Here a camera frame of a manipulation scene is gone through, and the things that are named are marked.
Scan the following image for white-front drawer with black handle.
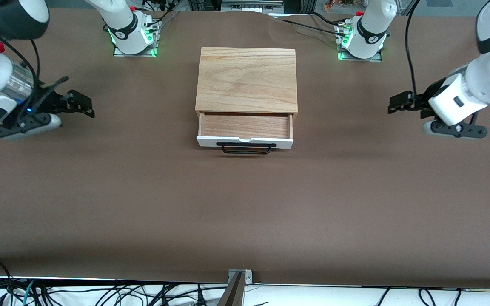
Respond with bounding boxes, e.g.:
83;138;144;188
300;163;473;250
197;111;294;154

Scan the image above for wooden drawer cabinet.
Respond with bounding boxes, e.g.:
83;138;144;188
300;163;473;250
195;47;299;120

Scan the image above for brown table cover sheet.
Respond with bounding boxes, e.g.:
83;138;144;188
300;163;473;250
0;6;490;290

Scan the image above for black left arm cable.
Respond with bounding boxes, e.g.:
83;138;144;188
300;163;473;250
405;0;422;96

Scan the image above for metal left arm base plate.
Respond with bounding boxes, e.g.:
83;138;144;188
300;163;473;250
337;21;383;62

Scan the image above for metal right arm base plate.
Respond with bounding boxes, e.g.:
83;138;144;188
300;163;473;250
113;18;159;57

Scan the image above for black table cable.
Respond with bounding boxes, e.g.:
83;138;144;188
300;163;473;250
309;12;347;28
276;18;344;36

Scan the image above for black base connector cables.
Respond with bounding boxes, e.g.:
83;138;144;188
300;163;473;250
136;0;180;27

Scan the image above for aluminium frame rail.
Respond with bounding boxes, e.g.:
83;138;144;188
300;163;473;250
221;0;285;14

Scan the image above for teal floor cable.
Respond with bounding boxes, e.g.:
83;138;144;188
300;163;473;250
22;279;37;306

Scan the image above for metal table edge bracket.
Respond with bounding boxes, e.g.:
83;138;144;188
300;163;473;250
227;269;254;285

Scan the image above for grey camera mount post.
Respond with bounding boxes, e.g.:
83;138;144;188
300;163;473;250
216;272;245;306

